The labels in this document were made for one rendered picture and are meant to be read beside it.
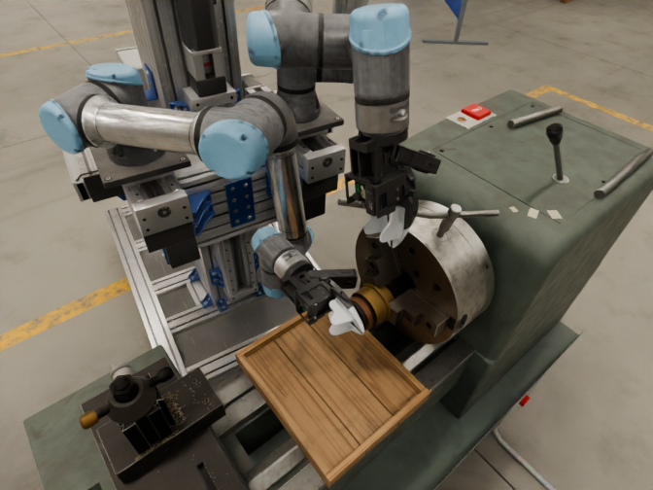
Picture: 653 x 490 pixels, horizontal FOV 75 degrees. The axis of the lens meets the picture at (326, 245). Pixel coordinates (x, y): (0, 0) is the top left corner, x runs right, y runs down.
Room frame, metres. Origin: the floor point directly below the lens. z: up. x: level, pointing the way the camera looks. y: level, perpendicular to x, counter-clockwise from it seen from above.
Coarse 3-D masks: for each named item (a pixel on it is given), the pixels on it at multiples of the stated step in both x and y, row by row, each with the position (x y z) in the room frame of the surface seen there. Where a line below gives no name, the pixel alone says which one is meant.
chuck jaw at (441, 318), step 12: (396, 300) 0.57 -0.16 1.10; (408, 300) 0.57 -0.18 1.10; (420, 300) 0.57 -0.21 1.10; (396, 312) 0.54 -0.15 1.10; (408, 312) 0.54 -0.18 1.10; (420, 312) 0.54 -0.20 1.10; (432, 312) 0.54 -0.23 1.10; (444, 312) 0.54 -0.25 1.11; (408, 324) 0.53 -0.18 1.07; (420, 324) 0.54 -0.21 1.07; (432, 324) 0.52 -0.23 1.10; (444, 324) 0.52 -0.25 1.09; (456, 324) 0.53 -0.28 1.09
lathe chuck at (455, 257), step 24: (360, 240) 0.74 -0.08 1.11; (408, 240) 0.64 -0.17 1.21; (432, 240) 0.62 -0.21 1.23; (456, 240) 0.63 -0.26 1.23; (360, 264) 0.73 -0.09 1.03; (408, 264) 0.63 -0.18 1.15; (432, 264) 0.59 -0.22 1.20; (456, 264) 0.58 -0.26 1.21; (408, 288) 0.66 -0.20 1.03; (432, 288) 0.58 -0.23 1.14; (456, 288) 0.55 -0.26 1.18; (480, 288) 0.58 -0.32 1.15; (456, 312) 0.53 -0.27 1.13; (408, 336) 0.59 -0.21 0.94; (432, 336) 0.55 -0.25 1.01
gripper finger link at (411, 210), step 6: (414, 192) 0.52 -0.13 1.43; (408, 198) 0.51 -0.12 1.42; (414, 198) 0.52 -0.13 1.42; (402, 204) 0.52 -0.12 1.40; (408, 204) 0.51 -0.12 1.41; (414, 204) 0.51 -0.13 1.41; (408, 210) 0.51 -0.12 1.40; (414, 210) 0.51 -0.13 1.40; (408, 216) 0.51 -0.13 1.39; (414, 216) 0.51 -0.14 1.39; (408, 222) 0.52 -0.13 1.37
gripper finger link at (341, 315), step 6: (336, 300) 0.56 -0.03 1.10; (330, 306) 0.54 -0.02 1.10; (336, 306) 0.54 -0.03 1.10; (342, 306) 0.54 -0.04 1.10; (336, 312) 0.53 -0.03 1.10; (342, 312) 0.53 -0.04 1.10; (348, 312) 0.53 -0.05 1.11; (354, 312) 0.53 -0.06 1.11; (330, 318) 0.51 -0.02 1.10; (336, 318) 0.51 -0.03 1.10; (342, 318) 0.52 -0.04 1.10; (348, 318) 0.52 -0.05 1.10; (354, 318) 0.52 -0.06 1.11; (360, 318) 0.52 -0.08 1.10; (336, 324) 0.50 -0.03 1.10; (342, 324) 0.50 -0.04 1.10; (360, 324) 0.51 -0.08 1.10; (360, 330) 0.50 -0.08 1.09
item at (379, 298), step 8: (368, 288) 0.59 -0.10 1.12; (376, 288) 0.58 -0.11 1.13; (384, 288) 0.60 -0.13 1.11; (352, 296) 0.59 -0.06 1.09; (360, 296) 0.57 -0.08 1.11; (368, 296) 0.56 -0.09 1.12; (376, 296) 0.57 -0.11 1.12; (384, 296) 0.57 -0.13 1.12; (392, 296) 0.58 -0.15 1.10; (360, 304) 0.54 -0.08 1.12; (368, 304) 0.55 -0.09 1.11; (376, 304) 0.55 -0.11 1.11; (384, 304) 0.55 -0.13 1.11; (360, 312) 0.53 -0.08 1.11; (368, 312) 0.53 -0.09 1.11; (376, 312) 0.53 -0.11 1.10; (384, 312) 0.54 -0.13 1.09; (368, 320) 0.52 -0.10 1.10; (376, 320) 0.53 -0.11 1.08; (384, 320) 0.55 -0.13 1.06; (368, 328) 0.52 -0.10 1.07
